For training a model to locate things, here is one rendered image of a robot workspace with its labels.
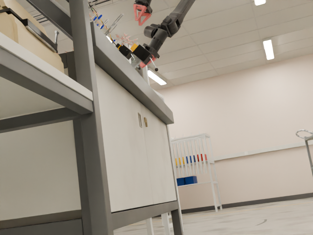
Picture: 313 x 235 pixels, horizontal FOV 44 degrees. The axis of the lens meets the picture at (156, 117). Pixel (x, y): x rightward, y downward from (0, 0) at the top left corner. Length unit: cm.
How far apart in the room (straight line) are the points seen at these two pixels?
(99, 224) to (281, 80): 931
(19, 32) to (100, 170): 32
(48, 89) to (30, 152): 35
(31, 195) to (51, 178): 6
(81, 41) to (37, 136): 26
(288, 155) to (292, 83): 173
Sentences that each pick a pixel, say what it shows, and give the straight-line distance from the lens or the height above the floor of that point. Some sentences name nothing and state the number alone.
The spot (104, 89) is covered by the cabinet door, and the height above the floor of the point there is 74.
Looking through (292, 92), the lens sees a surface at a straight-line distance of 992.
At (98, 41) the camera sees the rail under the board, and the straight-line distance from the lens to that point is 99.
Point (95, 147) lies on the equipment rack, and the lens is 83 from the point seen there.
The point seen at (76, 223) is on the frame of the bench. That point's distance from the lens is 93.
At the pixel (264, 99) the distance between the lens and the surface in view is 991.
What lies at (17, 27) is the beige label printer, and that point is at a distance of 68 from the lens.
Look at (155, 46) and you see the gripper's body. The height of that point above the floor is 113.
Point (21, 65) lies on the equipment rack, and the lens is 60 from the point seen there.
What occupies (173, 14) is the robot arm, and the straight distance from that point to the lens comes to 198.
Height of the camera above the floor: 42
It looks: 12 degrees up
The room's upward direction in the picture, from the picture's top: 8 degrees counter-clockwise
